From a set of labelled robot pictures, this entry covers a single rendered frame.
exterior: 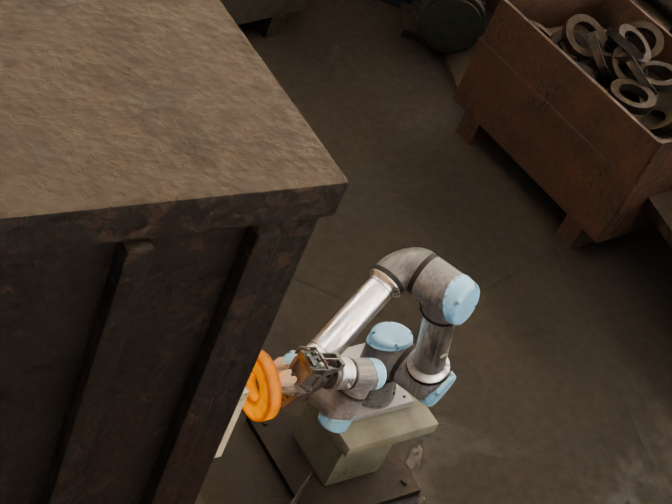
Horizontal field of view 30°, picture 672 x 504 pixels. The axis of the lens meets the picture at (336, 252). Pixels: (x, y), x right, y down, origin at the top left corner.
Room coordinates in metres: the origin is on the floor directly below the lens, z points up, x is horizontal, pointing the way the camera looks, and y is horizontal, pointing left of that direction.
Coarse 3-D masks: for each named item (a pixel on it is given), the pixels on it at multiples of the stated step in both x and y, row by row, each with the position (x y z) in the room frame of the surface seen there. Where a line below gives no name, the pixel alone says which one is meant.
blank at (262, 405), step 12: (264, 360) 1.91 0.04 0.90; (252, 372) 1.91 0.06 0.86; (264, 372) 1.89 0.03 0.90; (276, 372) 1.90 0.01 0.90; (252, 384) 1.93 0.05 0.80; (264, 384) 1.88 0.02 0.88; (276, 384) 1.88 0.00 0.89; (252, 396) 1.91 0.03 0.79; (264, 396) 1.87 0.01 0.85; (276, 396) 1.87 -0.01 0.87; (252, 408) 1.88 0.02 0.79; (264, 408) 1.86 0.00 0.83; (276, 408) 1.86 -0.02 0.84; (264, 420) 1.86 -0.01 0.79
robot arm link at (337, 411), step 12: (312, 396) 2.08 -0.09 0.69; (324, 396) 2.08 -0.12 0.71; (336, 396) 2.08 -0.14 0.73; (348, 396) 2.07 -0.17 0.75; (324, 408) 2.07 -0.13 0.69; (336, 408) 2.06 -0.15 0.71; (348, 408) 2.07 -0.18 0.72; (324, 420) 2.05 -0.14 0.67; (336, 420) 2.05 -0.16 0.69; (348, 420) 2.06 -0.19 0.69; (336, 432) 2.05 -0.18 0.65
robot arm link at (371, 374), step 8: (352, 360) 2.10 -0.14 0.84; (360, 360) 2.12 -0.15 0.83; (368, 360) 2.14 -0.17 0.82; (376, 360) 2.16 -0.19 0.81; (360, 368) 2.09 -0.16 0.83; (368, 368) 2.11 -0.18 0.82; (376, 368) 2.13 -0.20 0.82; (384, 368) 2.15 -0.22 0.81; (360, 376) 2.08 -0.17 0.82; (368, 376) 2.10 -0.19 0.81; (376, 376) 2.12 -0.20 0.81; (384, 376) 2.14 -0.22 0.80; (360, 384) 2.08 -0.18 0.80; (368, 384) 2.10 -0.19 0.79; (376, 384) 2.12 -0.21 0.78; (344, 392) 2.08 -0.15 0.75; (352, 392) 2.08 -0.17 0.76; (360, 392) 2.08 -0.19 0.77; (368, 392) 2.10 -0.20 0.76
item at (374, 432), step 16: (416, 400) 2.64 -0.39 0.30; (384, 416) 2.52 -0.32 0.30; (400, 416) 2.55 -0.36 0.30; (416, 416) 2.58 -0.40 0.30; (432, 416) 2.60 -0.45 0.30; (352, 432) 2.41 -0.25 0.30; (368, 432) 2.44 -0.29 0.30; (384, 432) 2.47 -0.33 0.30; (400, 432) 2.49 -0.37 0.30; (416, 432) 2.53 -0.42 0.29; (352, 448) 2.36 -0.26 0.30; (368, 448) 2.41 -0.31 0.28
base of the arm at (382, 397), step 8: (384, 384) 2.53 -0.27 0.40; (392, 384) 2.56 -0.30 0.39; (376, 392) 2.52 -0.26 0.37; (384, 392) 2.53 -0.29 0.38; (392, 392) 2.56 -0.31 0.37; (368, 400) 2.51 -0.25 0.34; (376, 400) 2.51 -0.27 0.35; (384, 400) 2.53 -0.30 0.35; (392, 400) 2.56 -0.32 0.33; (376, 408) 2.51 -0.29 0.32
